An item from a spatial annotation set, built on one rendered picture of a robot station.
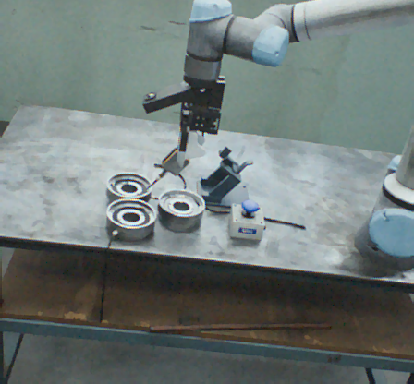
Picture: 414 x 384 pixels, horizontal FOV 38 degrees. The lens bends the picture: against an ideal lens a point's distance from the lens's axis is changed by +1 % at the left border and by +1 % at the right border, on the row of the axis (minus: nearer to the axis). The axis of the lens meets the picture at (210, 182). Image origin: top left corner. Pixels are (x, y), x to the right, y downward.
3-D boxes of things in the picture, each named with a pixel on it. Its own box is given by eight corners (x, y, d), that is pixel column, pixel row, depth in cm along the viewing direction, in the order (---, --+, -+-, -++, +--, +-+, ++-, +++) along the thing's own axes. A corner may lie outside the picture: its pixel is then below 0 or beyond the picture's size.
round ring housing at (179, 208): (165, 234, 130) (167, 218, 128) (150, 206, 138) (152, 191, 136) (209, 227, 134) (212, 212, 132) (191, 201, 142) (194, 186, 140)
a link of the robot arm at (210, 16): (227, 9, 110) (186, -2, 112) (218, 66, 115) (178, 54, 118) (242, 1, 116) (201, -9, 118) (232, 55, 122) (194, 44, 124)
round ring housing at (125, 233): (124, 208, 135) (126, 193, 133) (163, 226, 132) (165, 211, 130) (95, 229, 127) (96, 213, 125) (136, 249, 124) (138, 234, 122)
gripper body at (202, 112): (216, 138, 126) (226, 86, 119) (176, 134, 125) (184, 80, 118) (215, 122, 132) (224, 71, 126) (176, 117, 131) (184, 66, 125)
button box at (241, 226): (229, 237, 132) (234, 220, 130) (228, 219, 138) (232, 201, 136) (265, 242, 133) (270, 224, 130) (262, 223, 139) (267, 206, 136)
